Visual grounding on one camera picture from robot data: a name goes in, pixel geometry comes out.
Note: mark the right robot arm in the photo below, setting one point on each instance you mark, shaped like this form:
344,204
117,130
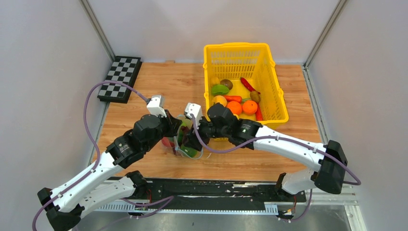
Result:
326,163

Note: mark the orange toy tangerine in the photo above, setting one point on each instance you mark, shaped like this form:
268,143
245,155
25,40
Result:
235,107

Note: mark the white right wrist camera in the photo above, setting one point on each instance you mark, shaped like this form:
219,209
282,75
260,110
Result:
193,112

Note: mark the red toy apple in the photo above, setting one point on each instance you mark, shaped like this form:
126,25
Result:
167,142

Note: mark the red toy pepper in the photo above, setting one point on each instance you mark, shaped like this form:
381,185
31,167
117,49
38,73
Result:
247,85

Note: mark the clear zip top bag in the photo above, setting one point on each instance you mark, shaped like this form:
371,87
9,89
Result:
175,145

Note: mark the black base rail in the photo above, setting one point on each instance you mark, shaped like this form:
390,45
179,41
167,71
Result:
215,195

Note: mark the small yellow toy fruit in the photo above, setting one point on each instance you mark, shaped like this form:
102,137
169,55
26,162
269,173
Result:
214,81

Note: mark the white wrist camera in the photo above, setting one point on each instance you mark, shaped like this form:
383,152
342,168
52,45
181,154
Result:
155,106
193,112

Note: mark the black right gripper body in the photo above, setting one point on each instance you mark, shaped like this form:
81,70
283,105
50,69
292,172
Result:
207,129

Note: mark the black white checkerboard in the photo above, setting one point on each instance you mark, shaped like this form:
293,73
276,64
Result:
124,69

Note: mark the green toy mango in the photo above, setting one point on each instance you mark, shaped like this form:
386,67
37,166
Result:
188,152

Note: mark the orange toy fruit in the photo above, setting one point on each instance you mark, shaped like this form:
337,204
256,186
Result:
249,107

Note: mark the dark green toy lime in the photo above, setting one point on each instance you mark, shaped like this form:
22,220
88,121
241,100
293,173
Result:
180,135

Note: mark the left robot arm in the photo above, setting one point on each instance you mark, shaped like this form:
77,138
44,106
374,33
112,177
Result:
66,205

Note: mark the orange toy carrot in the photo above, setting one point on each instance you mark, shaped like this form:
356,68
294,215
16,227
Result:
230,98

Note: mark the yellow plastic basket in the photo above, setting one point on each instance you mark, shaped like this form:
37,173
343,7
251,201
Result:
254,62

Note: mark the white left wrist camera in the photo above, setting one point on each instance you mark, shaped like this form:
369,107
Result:
155,106

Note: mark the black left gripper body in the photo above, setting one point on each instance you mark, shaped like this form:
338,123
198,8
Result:
167,129

